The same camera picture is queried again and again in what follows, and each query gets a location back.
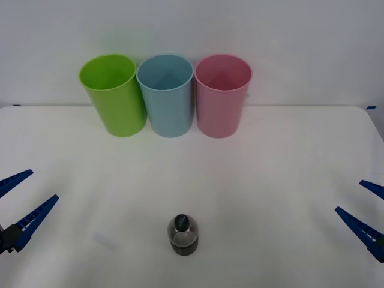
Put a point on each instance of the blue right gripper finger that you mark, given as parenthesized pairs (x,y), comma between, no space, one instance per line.
(364,229)
(375,189)

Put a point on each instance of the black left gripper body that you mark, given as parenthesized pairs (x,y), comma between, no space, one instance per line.
(1,240)

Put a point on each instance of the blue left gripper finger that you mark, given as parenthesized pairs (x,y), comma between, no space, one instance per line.
(36,220)
(13,181)

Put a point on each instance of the dark drink plastic bottle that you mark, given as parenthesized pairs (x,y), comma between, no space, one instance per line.
(183,237)

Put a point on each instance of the green plastic bin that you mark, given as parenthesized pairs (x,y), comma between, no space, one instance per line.
(120,111)

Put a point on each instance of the pale blue plastic bin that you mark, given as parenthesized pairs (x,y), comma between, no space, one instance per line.
(169,114)

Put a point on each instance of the pink plastic bin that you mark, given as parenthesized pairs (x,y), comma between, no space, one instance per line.
(219,114)

